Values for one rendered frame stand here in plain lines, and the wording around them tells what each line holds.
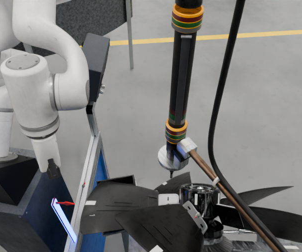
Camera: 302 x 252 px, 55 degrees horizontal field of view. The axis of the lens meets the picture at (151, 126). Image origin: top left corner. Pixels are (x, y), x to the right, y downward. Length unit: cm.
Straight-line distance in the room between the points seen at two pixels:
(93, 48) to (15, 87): 83
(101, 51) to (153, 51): 217
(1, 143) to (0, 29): 42
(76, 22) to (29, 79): 202
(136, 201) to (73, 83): 46
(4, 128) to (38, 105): 62
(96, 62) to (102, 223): 70
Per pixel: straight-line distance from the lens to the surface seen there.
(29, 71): 58
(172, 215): 74
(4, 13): 103
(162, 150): 68
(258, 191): 104
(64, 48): 64
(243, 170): 248
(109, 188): 99
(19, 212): 129
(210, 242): 89
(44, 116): 63
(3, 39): 110
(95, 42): 142
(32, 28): 67
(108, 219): 91
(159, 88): 301
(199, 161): 57
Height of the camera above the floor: 201
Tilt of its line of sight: 49 degrees down
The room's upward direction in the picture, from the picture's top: straight up
